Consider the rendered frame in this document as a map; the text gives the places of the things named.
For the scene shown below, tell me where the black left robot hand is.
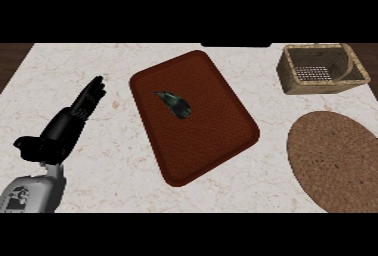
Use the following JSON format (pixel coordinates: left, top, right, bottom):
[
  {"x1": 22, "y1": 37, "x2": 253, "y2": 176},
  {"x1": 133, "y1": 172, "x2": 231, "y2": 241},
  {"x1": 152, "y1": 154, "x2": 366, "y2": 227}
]
[{"x1": 12, "y1": 75, "x2": 108, "y2": 165}]

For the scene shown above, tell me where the dark green pear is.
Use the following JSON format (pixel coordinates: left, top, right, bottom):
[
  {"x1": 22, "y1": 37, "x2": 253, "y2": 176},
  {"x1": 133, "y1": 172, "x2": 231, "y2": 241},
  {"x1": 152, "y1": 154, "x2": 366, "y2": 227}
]
[{"x1": 154, "y1": 91, "x2": 192, "y2": 120}]

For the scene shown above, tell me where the red-brown rectangular placemat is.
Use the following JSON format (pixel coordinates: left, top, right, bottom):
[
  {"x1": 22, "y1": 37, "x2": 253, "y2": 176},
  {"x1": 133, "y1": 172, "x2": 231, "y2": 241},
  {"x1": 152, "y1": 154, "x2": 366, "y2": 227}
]
[{"x1": 129, "y1": 49, "x2": 262, "y2": 188}]

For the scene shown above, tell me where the tan wicker basket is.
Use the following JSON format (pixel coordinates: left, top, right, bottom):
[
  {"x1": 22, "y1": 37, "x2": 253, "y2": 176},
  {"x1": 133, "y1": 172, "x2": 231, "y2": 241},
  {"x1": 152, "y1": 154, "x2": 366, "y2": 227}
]
[{"x1": 275, "y1": 43, "x2": 372, "y2": 96}]

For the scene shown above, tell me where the brown round cork mat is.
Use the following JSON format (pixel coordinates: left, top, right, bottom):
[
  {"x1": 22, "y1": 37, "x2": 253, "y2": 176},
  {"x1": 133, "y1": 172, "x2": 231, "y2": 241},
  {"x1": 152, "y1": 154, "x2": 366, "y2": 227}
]
[{"x1": 285, "y1": 110, "x2": 378, "y2": 214}]

